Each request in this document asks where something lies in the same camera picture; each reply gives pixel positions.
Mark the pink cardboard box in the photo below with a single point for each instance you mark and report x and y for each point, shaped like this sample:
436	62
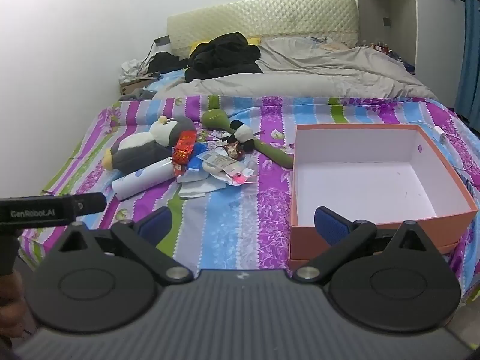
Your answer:
356	180

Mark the black clothes pile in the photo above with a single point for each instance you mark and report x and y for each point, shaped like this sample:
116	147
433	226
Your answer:
221	56

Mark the cream quilted headboard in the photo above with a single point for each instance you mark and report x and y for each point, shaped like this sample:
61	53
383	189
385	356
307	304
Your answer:
281	18

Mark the black bag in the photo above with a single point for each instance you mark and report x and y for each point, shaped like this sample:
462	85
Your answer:
165	62

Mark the beige pillow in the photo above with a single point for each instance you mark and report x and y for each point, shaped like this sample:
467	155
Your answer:
335	47

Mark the blue face mask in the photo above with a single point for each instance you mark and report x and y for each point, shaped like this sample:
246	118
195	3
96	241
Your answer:
202	189

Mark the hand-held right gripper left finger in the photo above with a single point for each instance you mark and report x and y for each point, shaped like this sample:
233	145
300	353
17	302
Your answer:
157	225

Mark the grey cloth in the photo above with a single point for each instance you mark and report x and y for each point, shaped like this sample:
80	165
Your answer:
138	93

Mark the green massage hammer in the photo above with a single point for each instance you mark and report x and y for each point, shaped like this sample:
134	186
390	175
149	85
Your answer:
215	118

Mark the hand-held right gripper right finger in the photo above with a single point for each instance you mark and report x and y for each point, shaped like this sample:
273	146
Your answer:
332	225

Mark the row of small bottles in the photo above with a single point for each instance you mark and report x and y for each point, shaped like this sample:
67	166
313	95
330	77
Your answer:
382	48

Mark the white wardrobe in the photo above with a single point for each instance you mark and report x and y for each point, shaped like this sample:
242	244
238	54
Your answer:
431	18

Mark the brown snack packet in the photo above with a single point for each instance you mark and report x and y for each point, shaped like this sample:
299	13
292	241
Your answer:
235	149

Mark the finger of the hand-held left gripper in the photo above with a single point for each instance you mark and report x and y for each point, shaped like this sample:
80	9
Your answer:
93	202

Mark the yellow pillow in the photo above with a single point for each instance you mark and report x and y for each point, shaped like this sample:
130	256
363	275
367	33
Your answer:
254	40

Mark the dark wall switch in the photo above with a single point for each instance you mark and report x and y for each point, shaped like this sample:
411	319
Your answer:
387	21

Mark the white spray bottle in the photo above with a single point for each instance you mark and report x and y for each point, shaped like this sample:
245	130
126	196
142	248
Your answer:
138	178

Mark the grey white penguin plush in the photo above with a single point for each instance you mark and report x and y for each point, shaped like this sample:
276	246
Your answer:
138	150

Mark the white crumpled cloth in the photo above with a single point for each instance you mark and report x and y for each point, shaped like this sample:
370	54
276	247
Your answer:
131	68

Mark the person's left hand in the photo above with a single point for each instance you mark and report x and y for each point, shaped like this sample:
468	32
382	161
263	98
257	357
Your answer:
11	307

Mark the grey duvet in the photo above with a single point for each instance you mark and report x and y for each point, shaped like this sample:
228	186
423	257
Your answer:
318	71

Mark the blue curtain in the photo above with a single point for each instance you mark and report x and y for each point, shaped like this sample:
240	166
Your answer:
470	45

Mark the striped floral bedsheet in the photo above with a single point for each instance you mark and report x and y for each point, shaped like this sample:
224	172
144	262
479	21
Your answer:
232	213

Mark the clear packet with pink item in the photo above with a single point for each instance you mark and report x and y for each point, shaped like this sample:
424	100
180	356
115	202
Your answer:
240	178

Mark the brown cardboard box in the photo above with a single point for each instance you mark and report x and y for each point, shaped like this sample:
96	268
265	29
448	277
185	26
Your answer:
129	88

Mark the clear plastic packet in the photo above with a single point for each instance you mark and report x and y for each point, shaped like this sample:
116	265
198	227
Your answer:
223	163

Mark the red snack packet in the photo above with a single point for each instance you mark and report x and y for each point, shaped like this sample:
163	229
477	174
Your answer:
183	146

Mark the small panda plush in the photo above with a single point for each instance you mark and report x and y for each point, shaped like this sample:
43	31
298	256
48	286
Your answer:
245	133

